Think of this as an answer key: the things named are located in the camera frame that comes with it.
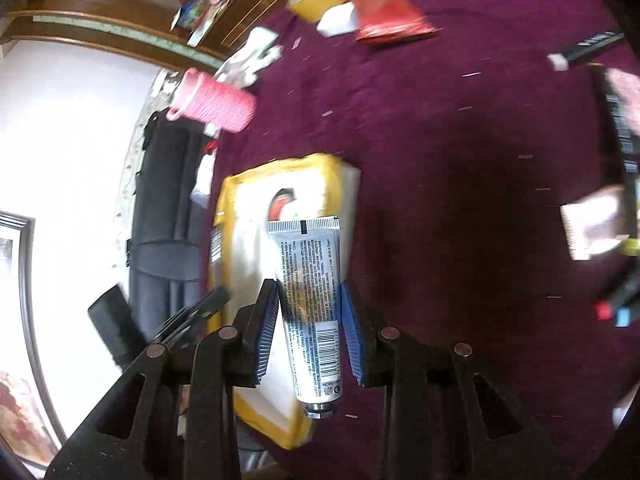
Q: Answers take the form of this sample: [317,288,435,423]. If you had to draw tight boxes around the maroon blanket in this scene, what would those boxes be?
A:
[205,0,640,480]

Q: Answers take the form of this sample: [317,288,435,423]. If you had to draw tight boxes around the silver cream tube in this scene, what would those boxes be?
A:
[267,216,346,420]

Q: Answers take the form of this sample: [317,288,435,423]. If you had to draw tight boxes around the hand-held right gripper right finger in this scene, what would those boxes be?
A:
[339,282,568,480]

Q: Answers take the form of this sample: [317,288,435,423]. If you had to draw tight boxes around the black flat object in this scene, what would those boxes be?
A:
[591,66,640,187]

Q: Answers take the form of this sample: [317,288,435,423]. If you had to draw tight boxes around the yellow tissue box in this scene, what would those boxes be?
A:
[209,153,362,451]

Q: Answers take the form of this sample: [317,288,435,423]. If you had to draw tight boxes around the black tube with white cap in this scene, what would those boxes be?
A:
[546,31,627,72]

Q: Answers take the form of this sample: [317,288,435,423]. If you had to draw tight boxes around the white tag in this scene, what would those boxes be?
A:
[191,156,217,209]

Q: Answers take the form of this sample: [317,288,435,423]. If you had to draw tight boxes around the blue capped marker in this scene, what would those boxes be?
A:
[615,285,640,328]

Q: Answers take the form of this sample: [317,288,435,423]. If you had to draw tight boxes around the blue green box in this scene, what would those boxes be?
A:
[176,0,210,30]

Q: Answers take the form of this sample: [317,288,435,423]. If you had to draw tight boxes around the wooden headboard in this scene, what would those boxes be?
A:
[0,0,351,63]

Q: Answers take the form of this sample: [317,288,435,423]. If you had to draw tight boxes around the dark framed picture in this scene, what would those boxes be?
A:
[0,211,68,466]

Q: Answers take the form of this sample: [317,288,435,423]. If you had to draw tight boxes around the red snack packet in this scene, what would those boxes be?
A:
[339,0,441,43]

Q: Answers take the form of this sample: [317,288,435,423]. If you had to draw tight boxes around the small white box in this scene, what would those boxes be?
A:
[317,2,361,38]

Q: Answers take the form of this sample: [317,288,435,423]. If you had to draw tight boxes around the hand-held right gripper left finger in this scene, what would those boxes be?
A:
[45,279,282,480]

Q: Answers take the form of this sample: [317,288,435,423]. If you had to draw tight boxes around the red capped marker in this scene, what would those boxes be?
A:
[595,260,640,322]

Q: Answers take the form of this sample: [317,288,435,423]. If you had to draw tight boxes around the pink ribbed cup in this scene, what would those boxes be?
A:
[166,67,258,134]

